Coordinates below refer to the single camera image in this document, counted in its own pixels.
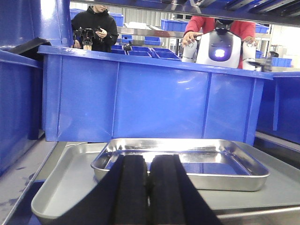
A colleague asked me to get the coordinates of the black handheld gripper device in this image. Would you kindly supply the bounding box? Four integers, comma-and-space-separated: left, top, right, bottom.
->
72, 26, 103, 51

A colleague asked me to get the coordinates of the person in black hoodie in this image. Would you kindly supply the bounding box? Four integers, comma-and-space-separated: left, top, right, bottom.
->
71, 5, 118, 53

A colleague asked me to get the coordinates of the blue crate far left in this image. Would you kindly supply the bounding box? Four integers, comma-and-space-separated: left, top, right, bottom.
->
0, 0, 71, 173

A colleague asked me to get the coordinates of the large silver tray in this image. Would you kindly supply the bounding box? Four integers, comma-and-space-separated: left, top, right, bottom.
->
31, 142, 300, 225

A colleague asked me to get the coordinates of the small silver tray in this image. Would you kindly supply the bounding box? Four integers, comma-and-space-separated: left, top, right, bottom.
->
91, 138, 270, 191

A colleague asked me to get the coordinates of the white humanoid robot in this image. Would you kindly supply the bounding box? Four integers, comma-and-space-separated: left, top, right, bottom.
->
181, 19, 258, 72

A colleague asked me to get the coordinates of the large blue crate upper left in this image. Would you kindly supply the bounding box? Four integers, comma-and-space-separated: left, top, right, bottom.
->
38, 45, 273, 145

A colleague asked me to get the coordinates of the blue crate far right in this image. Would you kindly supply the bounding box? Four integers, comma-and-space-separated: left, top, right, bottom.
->
256, 71, 300, 143

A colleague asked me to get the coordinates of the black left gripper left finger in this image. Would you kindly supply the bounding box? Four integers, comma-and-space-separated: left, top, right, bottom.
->
58, 155, 148, 225

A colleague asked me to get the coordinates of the person in red sweater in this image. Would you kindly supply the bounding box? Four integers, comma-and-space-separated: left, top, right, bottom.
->
181, 15, 258, 69

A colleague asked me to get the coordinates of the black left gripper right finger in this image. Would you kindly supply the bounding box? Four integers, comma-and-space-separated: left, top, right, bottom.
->
150, 155, 222, 225

